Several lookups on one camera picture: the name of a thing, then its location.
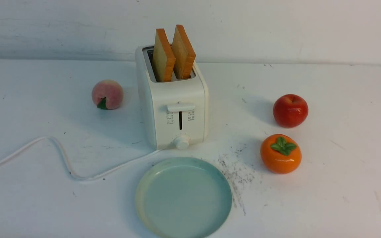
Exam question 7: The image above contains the toast slice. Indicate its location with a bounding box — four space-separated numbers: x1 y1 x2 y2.
152 28 176 82
171 24 196 80

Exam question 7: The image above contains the white two-slot toaster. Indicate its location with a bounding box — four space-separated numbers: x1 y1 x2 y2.
135 45 209 150

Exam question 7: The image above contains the light green round plate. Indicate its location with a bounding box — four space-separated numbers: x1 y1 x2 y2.
135 157 233 238

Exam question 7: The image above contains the pink peach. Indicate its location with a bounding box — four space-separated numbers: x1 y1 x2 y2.
91 80 124 110

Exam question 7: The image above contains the orange persimmon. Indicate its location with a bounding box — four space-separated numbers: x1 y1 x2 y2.
260 134 302 174

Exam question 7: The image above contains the red apple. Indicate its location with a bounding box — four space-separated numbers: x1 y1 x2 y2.
273 94 309 128

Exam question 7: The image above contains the white toaster power cord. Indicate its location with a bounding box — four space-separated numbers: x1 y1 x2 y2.
0 136 162 181

